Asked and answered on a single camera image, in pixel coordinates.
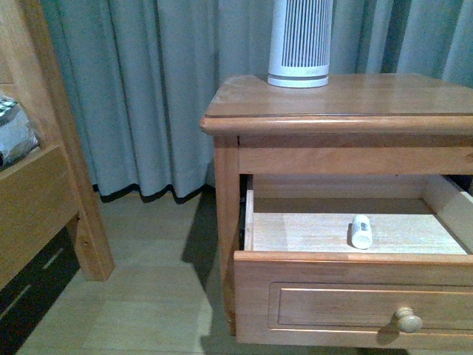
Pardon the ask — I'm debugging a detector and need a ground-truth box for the wooden drawer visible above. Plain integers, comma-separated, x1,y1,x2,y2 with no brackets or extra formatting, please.
234,175,472,351

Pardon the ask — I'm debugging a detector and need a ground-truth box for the white medicine bottle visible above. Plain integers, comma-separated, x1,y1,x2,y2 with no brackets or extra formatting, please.
351,214,372,249

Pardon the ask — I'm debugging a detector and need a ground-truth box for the wooden nightstand cabinet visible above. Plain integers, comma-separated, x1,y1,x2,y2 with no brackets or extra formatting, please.
200,74,472,338

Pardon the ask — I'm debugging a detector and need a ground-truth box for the grey-green curtain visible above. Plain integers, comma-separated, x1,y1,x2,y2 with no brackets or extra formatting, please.
41,1,472,201

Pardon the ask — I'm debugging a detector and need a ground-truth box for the white cylindrical air purifier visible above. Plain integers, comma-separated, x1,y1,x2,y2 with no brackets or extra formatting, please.
268,0,333,88

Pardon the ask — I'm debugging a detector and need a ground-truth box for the patterned bedding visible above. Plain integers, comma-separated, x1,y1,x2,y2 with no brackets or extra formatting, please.
1,92,39,169

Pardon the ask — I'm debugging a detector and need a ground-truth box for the wooden bed frame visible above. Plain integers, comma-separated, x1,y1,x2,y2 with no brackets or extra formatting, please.
1,1,115,285

